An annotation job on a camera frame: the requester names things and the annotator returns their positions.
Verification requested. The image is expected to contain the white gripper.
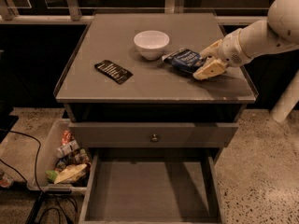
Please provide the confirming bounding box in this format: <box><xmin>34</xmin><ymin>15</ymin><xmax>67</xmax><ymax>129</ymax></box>
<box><xmin>192</xmin><ymin>29</ymin><xmax>251</xmax><ymax>80</ymax></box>

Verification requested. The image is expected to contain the blue chip bag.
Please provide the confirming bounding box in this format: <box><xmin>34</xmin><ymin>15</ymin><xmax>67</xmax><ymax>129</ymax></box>
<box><xmin>162</xmin><ymin>48</ymin><xmax>206</xmax><ymax>74</ymax></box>

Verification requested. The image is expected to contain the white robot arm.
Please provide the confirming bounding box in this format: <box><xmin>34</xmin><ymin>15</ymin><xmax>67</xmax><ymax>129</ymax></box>
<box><xmin>193</xmin><ymin>0</ymin><xmax>299</xmax><ymax>80</ymax></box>

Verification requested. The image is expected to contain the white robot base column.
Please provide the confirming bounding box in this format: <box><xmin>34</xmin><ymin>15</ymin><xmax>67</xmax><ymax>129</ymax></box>
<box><xmin>270</xmin><ymin>71</ymin><xmax>299</xmax><ymax>122</ymax></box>

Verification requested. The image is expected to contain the grey drawer cabinet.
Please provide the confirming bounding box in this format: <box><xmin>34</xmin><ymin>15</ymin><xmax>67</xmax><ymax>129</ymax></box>
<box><xmin>53</xmin><ymin>12</ymin><xmax>259</xmax><ymax>224</ymax></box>

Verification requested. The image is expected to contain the brass drawer knob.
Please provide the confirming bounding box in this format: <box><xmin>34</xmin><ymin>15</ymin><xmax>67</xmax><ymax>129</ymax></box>
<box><xmin>151</xmin><ymin>134</ymin><xmax>159</xmax><ymax>142</ymax></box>

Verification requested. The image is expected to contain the closed grey top drawer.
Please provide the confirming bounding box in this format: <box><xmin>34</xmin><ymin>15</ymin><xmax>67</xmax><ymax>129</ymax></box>
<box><xmin>69</xmin><ymin>122</ymin><xmax>238</xmax><ymax>148</ymax></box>

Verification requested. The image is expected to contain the open grey middle drawer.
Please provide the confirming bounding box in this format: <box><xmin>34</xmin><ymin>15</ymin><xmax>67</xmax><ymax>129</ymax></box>
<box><xmin>79</xmin><ymin>148</ymin><xmax>225</xmax><ymax>224</ymax></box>

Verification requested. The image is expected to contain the yellow snack bag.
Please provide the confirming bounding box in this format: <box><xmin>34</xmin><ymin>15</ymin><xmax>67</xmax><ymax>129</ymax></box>
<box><xmin>54</xmin><ymin>163</ymin><xmax>88</xmax><ymax>184</ymax></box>

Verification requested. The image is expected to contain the white ceramic bowl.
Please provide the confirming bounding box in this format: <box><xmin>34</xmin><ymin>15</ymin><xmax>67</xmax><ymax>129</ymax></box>
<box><xmin>134</xmin><ymin>30</ymin><xmax>170</xmax><ymax>61</ymax></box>

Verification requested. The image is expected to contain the metal window railing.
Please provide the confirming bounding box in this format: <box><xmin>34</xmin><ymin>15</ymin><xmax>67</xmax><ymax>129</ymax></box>
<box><xmin>0</xmin><ymin>0</ymin><xmax>275</xmax><ymax>25</ymax></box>

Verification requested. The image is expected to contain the black snack packet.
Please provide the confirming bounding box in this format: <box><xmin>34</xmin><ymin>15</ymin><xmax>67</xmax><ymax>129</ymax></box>
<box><xmin>94</xmin><ymin>60</ymin><xmax>133</xmax><ymax>85</ymax></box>

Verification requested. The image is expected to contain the clear plastic storage bin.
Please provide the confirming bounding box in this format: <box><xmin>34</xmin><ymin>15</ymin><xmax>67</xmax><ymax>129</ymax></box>
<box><xmin>27</xmin><ymin>119</ymin><xmax>89</xmax><ymax>194</ymax></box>

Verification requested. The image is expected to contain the green snack packet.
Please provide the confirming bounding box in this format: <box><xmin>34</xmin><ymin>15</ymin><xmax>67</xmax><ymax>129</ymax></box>
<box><xmin>46</xmin><ymin>170</ymin><xmax>58</xmax><ymax>183</ymax></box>

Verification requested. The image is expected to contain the black box at left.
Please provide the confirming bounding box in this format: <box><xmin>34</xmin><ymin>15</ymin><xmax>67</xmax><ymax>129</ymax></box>
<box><xmin>0</xmin><ymin>101</ymin><xmax>19</xmax><ymax>143</ymax></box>

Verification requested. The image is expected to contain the red white object on floor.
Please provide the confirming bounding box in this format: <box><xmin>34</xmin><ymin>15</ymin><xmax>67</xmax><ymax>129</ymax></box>
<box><xmin>0</xmin><ymin>170</ymin><xmax>14</xmax><ymax>189</ymax></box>

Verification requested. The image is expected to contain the black cable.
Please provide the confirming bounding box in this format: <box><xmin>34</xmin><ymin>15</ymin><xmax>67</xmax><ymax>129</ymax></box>
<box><xmin>0</xmin><ymin>129</ymin><xmax>78</xmax><ymax>224</ymax></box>

